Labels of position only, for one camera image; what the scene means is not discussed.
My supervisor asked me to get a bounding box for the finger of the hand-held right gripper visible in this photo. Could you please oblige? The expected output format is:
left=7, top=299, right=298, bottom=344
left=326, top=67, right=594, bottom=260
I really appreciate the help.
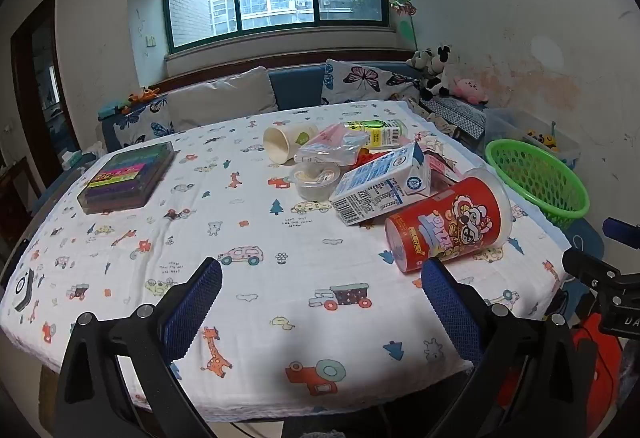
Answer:
left=561, top=248, right=623, bottom=291
left=602, top=217, right=640, bottom=250

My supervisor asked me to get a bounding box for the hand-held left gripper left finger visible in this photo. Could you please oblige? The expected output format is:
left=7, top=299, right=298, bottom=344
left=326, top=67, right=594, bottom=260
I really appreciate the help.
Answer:
left=52, top=257, right=223, bottom=438

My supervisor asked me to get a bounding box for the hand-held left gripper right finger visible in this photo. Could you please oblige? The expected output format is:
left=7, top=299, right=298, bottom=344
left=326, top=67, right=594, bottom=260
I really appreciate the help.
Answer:
left=421, top=257, right=601, bottom=438

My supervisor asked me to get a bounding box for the green plastic basket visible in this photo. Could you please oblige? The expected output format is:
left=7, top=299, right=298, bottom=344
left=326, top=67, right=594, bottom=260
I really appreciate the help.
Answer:
left=485, top=139, right=591, bottom=225

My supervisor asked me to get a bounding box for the red snack cup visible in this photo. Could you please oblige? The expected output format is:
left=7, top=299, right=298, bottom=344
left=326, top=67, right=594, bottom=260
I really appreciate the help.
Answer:
left=384, top=167, right=513, bottom=274

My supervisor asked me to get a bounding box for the blue white milk carton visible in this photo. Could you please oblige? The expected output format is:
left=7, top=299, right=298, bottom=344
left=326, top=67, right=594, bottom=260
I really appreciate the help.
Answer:
left=329, top=141, right=432, bottom=226

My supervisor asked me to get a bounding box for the pink package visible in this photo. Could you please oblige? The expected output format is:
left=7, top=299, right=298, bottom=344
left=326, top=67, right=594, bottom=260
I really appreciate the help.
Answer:
left=422, top=153, right=463, bottom=184

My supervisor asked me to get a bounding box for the clear plastic bowl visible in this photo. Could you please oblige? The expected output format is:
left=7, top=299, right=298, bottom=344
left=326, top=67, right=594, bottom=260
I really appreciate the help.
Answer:
left=290, top=162, right=343, bottom=201

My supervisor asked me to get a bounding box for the white paper cup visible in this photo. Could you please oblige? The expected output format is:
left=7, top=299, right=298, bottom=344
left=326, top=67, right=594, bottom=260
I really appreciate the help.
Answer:
left=263, top=122, right=319, bottom=164

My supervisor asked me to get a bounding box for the clear plastic bag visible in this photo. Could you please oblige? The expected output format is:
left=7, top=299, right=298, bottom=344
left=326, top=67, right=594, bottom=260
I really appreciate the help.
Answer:
left=295, top=124, right=373, bottom=169

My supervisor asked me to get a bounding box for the red plastic object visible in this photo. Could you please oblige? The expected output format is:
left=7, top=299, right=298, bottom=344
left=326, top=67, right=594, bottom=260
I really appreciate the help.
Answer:
left=570, top=315, right=623, bottom=436

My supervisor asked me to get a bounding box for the printed blanket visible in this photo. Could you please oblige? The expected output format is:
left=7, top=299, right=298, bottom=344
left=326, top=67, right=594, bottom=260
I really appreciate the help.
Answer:
left=0, top=99, right=573, bottom=424

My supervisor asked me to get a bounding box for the colourful marker box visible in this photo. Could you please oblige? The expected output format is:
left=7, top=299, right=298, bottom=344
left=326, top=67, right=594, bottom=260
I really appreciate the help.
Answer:
left=77, top=141, right=177, bottom=215

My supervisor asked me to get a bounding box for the clear storage box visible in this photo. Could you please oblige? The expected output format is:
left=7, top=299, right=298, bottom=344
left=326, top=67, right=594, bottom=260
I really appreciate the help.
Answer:
left=484, top=107, right=582, bottom=169

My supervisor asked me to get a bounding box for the small white device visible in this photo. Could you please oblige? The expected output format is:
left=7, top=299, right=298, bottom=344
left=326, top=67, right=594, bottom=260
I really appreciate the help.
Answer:
left=11, top=268, right=36, bottom=312

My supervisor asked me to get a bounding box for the beige patterned cloth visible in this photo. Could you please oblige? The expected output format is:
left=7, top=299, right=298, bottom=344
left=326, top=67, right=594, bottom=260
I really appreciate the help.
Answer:
left=425, top=111, right=457, bottom=136

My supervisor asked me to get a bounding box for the tissue box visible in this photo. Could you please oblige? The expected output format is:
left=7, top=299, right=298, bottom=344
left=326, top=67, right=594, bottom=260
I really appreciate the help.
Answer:
left=61, top=149, right=96, bottom=171

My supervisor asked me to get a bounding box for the small butterfly pillow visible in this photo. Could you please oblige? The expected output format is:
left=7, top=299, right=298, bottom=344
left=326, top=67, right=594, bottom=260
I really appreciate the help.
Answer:
left=112, top=96, right=176, bottom=149

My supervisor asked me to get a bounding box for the blue white patterned mat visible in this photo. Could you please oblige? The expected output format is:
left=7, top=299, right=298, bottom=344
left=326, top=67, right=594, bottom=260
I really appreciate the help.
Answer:
left=420, top=96, right=488, bottom=141

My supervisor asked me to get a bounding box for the pink plush toy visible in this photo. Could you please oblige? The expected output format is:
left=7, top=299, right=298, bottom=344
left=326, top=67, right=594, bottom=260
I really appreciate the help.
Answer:
left=450, top=78, right=492, bottom=105

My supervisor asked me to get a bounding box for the beige pillow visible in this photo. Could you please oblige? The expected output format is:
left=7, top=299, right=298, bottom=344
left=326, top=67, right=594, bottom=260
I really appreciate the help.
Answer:
left=166, top=66, right=278, bottom=131

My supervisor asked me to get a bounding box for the orange plush toy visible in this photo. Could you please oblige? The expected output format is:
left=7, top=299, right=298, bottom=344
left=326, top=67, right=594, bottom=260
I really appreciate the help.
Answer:
left=121, top=87, right=161, bottom=108

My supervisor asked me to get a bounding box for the cow plush toy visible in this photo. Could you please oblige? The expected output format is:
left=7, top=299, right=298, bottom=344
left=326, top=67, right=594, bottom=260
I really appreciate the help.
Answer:
left=419, top=45, right=453, bottom=102

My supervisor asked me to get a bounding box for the large butterfly pillow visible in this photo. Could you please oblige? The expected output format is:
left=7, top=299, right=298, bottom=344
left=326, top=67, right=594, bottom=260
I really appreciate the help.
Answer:
left=321, top=59, right=423, bottom=106

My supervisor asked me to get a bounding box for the grey plush toy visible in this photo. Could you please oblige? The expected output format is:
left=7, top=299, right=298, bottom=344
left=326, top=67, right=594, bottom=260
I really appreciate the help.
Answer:
left=406, top=49, right=435, bottom=72

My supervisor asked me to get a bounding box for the dark wooden door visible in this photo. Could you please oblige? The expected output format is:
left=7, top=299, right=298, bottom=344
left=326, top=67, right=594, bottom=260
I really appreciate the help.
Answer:
left=11, top=0, right=81, bottom=219

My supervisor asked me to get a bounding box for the colourful pinwheel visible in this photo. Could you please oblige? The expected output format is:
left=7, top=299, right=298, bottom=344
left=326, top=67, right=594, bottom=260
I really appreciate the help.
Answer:
left=389, top=0, right=421, bottom=50

